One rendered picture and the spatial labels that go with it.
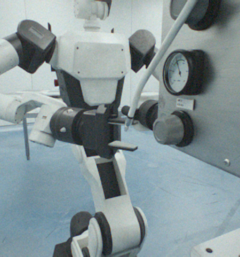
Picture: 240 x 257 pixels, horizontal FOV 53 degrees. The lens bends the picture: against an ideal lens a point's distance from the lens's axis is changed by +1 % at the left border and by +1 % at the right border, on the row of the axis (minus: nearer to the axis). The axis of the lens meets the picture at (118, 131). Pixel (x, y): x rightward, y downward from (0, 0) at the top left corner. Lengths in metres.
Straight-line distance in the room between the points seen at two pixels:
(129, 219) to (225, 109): 0.72
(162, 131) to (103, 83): 0.69
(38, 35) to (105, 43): 0.22
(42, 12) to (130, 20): 2.03
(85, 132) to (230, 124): 0.40
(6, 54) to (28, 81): 4.22
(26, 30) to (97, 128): 0.48
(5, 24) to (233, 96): 4.93
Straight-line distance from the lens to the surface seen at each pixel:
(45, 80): 5.13
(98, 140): 0.52
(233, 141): 0.19
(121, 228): 0.85
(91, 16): 0.96
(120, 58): 0.90
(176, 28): 0.19
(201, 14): 0.20
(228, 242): 0.37
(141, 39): 1.02
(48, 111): 0.63
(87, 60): 0.86
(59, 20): 5.32
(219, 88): 0.19
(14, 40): 0.86
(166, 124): 0.20
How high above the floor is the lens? 1.12
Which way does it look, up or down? 14 degrees down
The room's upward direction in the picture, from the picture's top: straight up
